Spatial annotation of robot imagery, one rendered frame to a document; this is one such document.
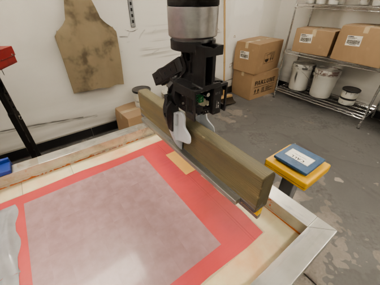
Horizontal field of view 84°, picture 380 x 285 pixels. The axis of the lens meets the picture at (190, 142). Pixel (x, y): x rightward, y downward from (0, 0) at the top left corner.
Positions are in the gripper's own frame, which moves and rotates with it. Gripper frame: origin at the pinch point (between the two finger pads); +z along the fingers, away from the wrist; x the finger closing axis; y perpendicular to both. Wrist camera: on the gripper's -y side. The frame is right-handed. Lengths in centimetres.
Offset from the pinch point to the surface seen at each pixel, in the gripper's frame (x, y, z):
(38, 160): -28.8, -27.1, 10.2
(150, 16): 97, -200, -7
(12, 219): -36.2, -13.5, 13.5
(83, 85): 13, -193, 47
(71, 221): -26.2, -5.7, 13.8
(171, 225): -9.7, 7.7, 13.8
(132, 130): -2.7, -26.3, 10.2
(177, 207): -6.1, 4.7, 13.8
